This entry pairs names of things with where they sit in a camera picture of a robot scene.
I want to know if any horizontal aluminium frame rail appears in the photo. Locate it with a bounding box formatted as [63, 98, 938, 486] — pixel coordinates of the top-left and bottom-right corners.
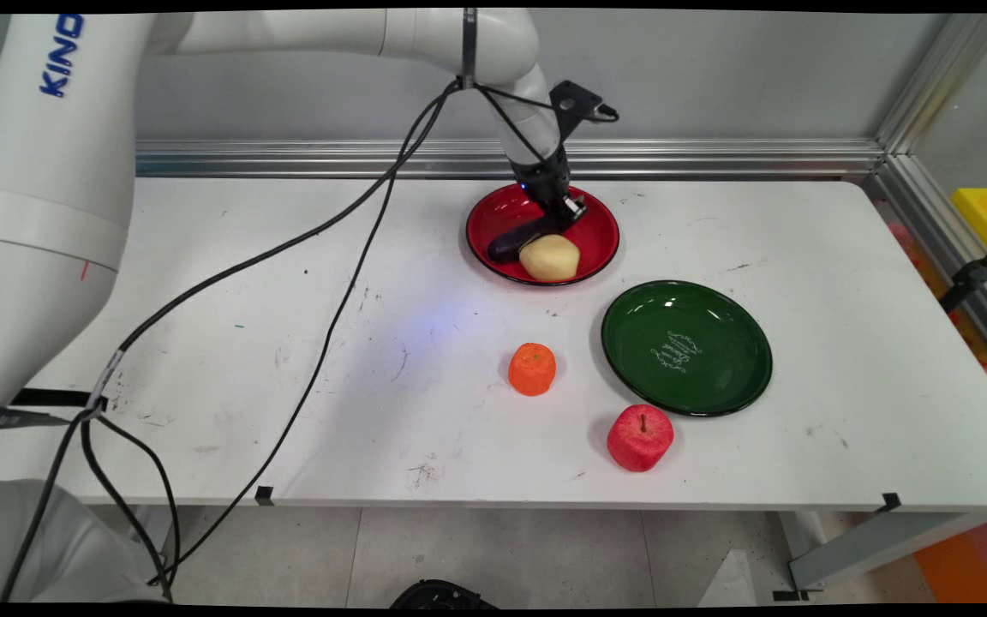
[134, 139, 888, 180]

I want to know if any thick black cable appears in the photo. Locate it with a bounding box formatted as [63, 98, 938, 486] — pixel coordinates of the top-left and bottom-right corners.
[0, 77, 470, 603]
[147, 81, 462, 594]

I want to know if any thin black camera cable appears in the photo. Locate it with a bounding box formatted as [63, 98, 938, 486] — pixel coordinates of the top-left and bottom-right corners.
[471, 81, 620, 165]

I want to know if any red toy apple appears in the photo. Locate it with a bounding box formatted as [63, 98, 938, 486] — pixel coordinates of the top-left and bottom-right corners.
[607, 404, 676, 473]

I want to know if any black strap band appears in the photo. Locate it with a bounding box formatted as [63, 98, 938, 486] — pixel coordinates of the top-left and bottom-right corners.
[461, 9, 479, 88]

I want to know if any black tape strip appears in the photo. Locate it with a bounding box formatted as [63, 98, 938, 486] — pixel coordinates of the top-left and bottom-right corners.
[10, 388, 109, 410]

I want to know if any black round object on floor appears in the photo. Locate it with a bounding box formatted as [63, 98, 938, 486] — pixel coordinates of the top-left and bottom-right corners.
[389, 579, 499, 610]

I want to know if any sloping aluminium frame rail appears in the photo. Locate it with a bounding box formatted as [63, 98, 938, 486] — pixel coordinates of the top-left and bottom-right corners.
[864, 154, 987, 388]

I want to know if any white table leg brace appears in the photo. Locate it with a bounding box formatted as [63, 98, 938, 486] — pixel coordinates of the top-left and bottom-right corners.
[775, 511, 987, 594]

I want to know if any yellow toy potato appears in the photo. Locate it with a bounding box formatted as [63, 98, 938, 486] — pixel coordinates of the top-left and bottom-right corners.
[518, 234, 582, 283]

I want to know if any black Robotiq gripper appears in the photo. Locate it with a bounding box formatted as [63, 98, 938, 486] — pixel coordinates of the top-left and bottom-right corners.
[505, 143, 588, 235]

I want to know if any orange toy mandarin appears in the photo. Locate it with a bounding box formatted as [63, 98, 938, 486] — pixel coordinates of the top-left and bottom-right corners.
[508, 342, 558, 398]

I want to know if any orange box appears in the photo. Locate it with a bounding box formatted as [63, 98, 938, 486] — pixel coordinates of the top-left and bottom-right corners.
[912, 513, 987, 603]

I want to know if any white table leg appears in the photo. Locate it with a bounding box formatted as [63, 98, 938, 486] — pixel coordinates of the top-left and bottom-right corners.
[127, 506, 179, 585]

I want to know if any purple toy eggplant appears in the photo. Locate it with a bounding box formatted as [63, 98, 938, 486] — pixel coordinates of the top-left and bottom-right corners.
[486, 218, 565, 264]

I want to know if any green plate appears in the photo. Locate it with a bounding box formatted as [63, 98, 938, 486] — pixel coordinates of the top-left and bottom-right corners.
[601, 279, 775, 419]

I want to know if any upright aluminium frame post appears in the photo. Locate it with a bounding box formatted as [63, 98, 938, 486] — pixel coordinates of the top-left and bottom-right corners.
[875, 13, 987, 157]

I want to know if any red plate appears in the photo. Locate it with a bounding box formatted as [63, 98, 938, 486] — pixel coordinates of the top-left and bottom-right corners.
[465, 182, 621, 287]

